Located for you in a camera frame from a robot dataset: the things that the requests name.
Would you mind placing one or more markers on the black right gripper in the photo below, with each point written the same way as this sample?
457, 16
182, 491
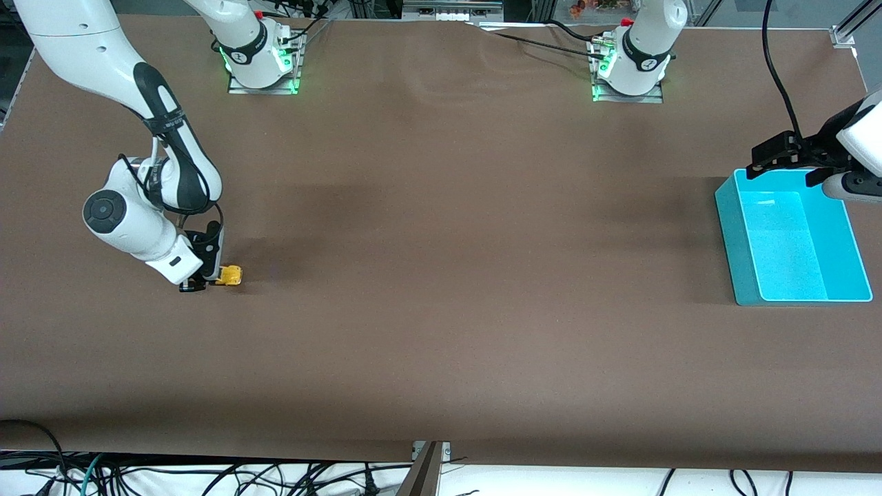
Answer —
209, 253

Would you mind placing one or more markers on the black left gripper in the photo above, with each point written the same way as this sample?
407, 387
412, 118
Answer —
814, 149

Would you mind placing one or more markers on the yellow beetle toy car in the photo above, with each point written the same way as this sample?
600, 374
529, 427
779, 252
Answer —
232, 275

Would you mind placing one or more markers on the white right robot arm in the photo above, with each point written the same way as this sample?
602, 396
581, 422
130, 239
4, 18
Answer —
131, 220

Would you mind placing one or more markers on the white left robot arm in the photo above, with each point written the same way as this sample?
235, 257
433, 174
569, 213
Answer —
648, 48

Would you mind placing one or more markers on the teal plastic bin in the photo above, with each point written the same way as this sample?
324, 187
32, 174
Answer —
792, 248

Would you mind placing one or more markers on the orange background objects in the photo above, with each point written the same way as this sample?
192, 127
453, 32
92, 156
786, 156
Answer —
592, 7

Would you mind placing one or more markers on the brown table cover sheet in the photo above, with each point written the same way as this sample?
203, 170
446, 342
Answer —
441, 207

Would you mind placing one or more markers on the white power strip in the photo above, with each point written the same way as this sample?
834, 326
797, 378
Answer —
451, 15

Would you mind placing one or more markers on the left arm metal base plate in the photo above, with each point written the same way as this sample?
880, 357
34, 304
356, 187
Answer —
654, 98

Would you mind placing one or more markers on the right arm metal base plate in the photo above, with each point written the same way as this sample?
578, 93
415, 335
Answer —
298, 76

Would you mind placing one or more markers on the metal table bracket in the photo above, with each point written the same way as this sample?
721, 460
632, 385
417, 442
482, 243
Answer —
422, 475

